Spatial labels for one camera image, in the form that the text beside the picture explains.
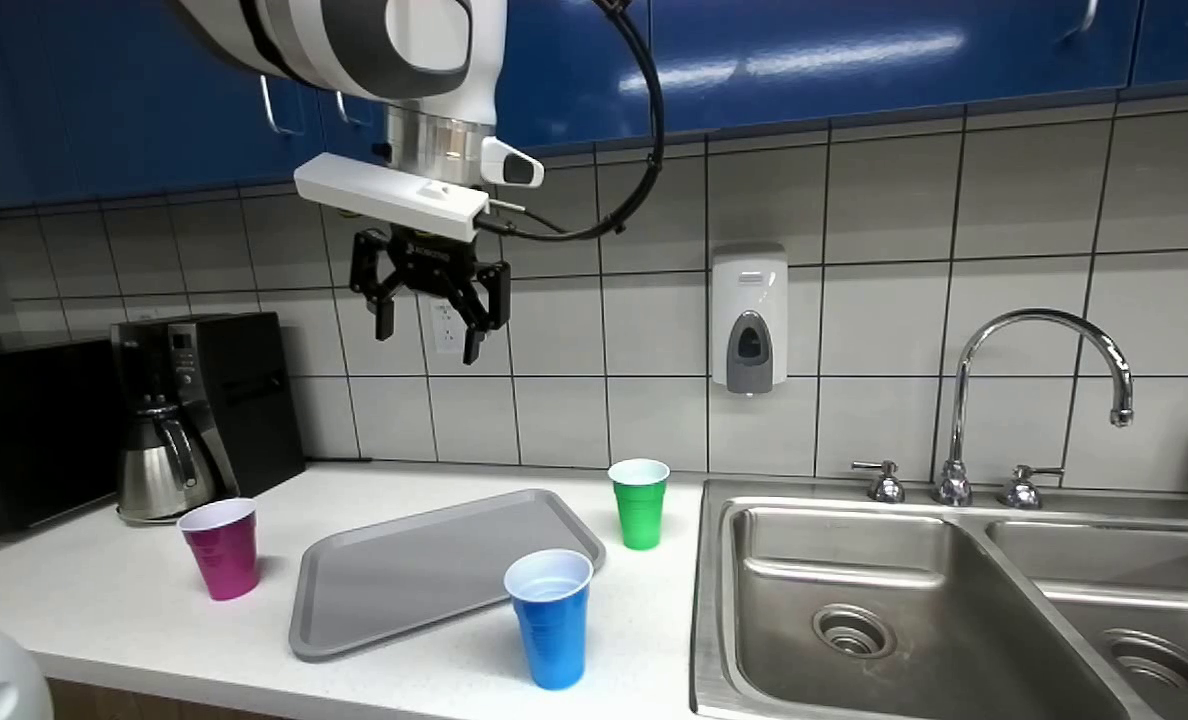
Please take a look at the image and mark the white wall soap dispenser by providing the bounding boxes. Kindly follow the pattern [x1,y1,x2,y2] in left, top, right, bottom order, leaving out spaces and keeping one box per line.
[707,254,787,396]

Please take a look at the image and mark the steel coffee carafe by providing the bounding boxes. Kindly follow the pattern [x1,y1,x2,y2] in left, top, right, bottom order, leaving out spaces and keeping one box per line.
[115,403,215,526]

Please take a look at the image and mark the black microwave oven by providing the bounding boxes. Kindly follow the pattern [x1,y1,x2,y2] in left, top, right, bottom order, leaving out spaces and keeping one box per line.
[0,342,124,543]

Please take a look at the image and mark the black coffee maker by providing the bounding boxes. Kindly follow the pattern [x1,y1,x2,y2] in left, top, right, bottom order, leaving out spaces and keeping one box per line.
[111,313,302,495]

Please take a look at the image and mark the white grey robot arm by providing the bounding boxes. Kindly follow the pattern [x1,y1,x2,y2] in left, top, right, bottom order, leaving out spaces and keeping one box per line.
[177,0,542,359]

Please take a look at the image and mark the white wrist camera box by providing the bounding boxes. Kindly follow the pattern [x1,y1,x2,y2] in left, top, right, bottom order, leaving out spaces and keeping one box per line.
[290,153,488,244]

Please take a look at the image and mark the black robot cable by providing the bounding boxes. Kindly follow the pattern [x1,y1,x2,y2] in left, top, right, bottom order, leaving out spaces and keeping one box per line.
[475,0,669,248]

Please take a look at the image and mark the chrome sink faucet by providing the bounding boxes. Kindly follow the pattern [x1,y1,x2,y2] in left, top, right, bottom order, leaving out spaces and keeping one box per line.
[846,304,1138,511]

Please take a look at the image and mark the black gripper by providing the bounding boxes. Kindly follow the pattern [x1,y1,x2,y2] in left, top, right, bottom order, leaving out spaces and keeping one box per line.
[348,227,511,342]

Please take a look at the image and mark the green plastic cup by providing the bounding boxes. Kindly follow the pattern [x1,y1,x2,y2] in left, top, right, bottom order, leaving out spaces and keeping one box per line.
[607,462,670,554]

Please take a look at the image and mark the grey plastic tray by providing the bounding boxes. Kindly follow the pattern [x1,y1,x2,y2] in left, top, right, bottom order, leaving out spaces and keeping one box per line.
[289,489,605,659]

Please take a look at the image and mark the magenta plastic cup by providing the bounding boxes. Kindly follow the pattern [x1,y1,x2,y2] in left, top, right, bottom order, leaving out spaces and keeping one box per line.
[177,495,258,602]

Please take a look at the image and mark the blue plastic cup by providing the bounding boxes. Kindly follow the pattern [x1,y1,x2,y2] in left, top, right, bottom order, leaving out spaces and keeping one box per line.
[503,549,593,694]

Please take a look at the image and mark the stainless steel double sink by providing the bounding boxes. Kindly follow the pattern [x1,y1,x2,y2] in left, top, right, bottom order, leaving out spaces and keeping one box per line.
[689,485,1188,720]

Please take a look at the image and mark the blue upper cabinets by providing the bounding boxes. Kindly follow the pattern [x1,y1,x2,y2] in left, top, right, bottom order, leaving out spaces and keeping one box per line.
[0,0,1188,208]

